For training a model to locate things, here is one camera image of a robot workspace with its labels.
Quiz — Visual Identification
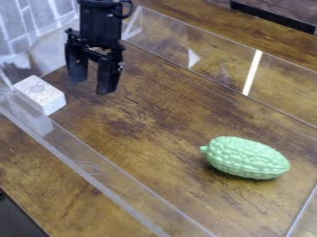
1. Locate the green bumpy bitter gourd toy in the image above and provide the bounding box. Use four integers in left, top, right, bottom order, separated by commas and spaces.
199, 136, 292, 180

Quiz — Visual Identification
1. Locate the clear acrylic tray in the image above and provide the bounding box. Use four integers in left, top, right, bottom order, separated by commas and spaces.
0, 0, 317, 237

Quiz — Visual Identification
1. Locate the white speckled rectangular block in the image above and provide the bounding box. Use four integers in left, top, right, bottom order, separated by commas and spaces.
13, 75, 67, 116

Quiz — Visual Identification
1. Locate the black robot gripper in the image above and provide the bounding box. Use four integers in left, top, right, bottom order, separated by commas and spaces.
64, 0, 126, 94

